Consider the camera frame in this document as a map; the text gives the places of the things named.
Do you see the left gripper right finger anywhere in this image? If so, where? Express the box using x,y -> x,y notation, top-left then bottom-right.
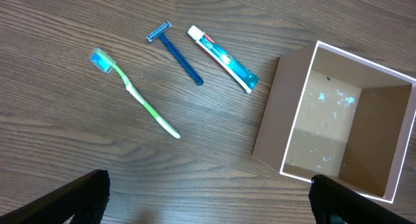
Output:
308,175 -> 410,224

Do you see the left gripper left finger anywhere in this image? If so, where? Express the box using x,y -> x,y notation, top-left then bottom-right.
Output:
1,169 -> 110,223

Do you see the white teal toothpaste tube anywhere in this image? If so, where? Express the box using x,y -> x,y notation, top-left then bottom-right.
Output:
187,25 -> 259,93

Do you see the open cardboard box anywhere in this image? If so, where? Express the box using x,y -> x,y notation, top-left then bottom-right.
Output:
252,41 -> 415,203

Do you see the green white toothbrush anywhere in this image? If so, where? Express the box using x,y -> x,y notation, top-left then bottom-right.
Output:
90,47 -> 181,139

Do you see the blue disposable razor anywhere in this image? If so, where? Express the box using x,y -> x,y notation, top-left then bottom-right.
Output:
146,21 -> 204,86

